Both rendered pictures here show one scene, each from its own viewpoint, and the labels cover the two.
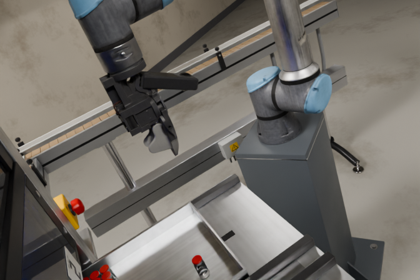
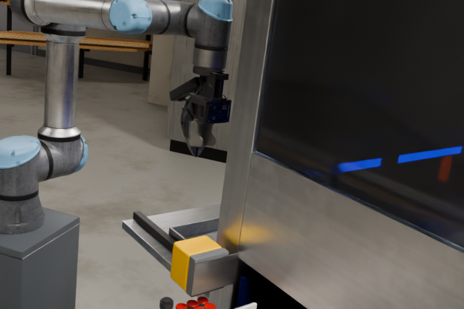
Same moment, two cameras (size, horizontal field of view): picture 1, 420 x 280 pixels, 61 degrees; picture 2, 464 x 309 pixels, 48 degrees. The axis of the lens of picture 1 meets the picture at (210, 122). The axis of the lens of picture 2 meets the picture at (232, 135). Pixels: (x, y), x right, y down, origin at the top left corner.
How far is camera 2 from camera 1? 1.58 m
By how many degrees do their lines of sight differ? 102
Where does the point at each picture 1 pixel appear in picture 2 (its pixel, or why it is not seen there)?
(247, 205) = (175, 217)
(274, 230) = (208, 211)
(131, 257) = not seen: hidden behind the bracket
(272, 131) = (38, 210)
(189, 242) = not seen: hidden behind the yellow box
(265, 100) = (41, 168)
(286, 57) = (71, 112)
